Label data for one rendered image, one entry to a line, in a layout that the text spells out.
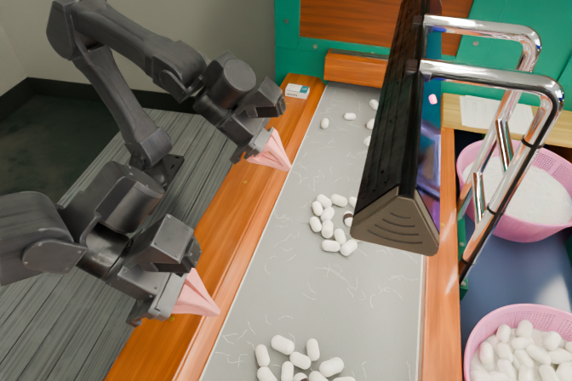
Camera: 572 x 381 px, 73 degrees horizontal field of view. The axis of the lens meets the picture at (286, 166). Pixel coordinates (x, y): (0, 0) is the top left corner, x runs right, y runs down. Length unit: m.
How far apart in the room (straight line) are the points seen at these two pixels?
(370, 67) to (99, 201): 0.80
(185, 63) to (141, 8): 1.58
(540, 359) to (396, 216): 0.45
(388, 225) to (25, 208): 0.35
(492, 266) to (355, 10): 0.69
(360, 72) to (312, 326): 0.68
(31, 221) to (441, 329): 0.56
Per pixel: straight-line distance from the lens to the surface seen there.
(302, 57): 1.17
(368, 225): 0.36
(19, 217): 0.45
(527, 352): 0.75
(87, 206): 0.48
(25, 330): 0.87
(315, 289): 0.70
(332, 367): 0.63
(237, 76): 0.62
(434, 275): 0.73
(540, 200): 0.99
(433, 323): 0.68
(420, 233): 0.36
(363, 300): 0.70
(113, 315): 0.82
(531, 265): 0.94
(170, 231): 0.44
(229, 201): 0.79
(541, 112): 0.56
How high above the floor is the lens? 1.34
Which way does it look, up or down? 42 degrees down
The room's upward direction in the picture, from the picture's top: straight up
